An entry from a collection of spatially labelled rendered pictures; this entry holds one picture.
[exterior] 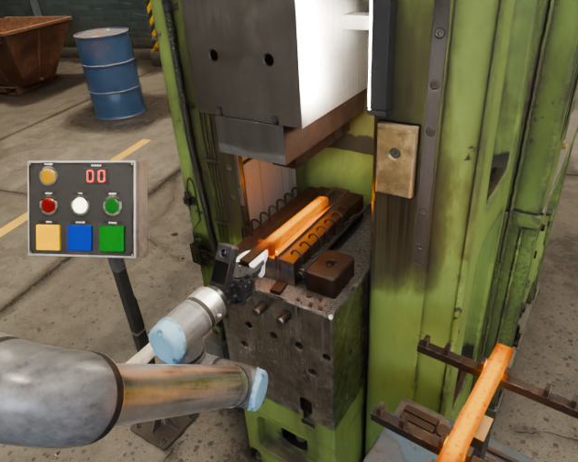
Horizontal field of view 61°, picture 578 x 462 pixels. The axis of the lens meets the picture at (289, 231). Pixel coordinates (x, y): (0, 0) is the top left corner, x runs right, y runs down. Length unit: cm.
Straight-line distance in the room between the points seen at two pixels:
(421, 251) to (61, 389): 89
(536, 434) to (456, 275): 113
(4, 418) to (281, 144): 76
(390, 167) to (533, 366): 156
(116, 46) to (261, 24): 480
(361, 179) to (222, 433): 118
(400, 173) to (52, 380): 82
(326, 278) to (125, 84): 488
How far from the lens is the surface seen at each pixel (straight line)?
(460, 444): 96
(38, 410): 64
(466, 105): 109
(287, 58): 106
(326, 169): 170
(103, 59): 583
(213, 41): 117
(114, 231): 150
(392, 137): 113
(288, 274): 132
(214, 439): 218
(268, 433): 192
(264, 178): 156
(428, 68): 108
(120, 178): 150
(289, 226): 137
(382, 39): 107
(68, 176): 158
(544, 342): 266
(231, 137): 122
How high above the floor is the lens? 174
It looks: 32 degrees down
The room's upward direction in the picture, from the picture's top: 4 degrees counter-clockwise
